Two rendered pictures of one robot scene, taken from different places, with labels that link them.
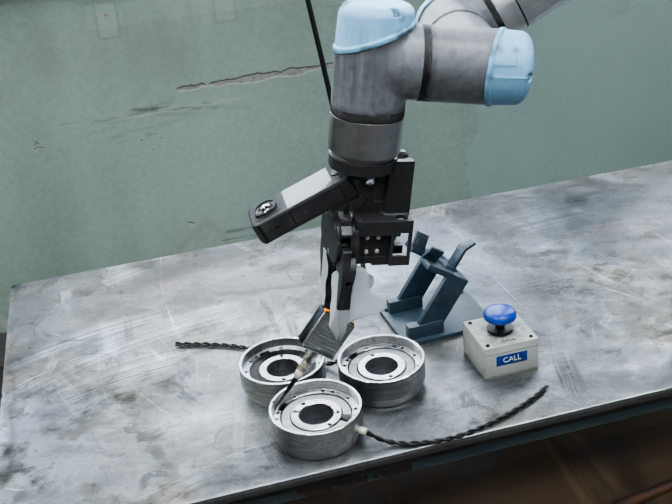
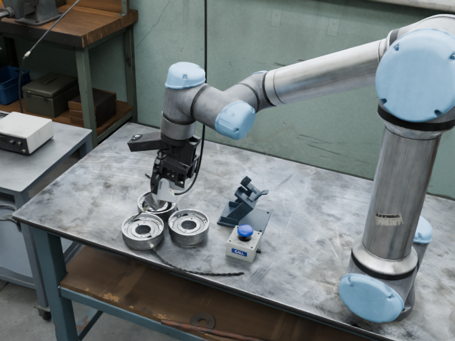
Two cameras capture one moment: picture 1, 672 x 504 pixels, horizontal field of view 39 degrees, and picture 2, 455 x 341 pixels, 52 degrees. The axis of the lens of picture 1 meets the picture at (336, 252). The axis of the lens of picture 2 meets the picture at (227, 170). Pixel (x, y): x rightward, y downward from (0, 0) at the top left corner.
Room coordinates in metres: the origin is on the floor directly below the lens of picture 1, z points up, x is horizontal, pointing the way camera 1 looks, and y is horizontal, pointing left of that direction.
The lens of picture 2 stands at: (0.21, -0.60, 1.62)
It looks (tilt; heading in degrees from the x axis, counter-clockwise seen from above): 33 degrees down; 31
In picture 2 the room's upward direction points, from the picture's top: 4 degrees clockwise
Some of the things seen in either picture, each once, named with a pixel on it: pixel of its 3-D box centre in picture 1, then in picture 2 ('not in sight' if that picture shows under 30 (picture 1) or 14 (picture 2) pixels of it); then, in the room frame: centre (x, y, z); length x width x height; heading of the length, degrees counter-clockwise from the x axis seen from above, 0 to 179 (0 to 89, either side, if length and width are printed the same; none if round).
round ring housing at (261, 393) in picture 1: (283, 373); (157, 207); (0.98, 0.08, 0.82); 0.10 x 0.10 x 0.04
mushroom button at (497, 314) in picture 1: (499, 326); (244, 235); (1.00, -0.19, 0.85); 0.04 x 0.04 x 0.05
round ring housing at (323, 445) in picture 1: (316, 420); (143, 232); (0.88, 0.04, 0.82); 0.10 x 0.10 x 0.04
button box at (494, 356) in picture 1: (504, 343); (246, 244); (1.00, -0.20, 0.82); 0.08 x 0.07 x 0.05; 102
